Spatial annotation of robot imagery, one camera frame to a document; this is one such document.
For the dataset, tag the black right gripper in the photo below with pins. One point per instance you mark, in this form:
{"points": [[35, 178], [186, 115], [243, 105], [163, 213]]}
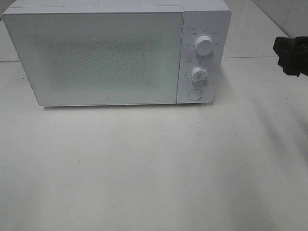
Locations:
{"points": [[293, 55]]}

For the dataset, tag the white timer knob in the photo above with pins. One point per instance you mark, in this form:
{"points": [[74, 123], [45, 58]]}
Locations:
{"points": [[199, 75]]}

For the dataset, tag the round door release button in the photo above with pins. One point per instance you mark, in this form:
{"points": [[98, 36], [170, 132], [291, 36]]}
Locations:
{"points": [[195, 94]]}

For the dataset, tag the white microwave door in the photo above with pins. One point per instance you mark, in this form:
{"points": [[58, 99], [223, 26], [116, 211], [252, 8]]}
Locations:
{"points": [[99, 59]]}

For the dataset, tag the upper white power knob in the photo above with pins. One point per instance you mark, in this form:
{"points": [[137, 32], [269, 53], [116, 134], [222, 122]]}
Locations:
{"points": [[204, 45]]}

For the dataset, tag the white microwave oven body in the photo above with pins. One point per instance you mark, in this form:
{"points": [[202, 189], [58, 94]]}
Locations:
{"points": [[200, 17]]}

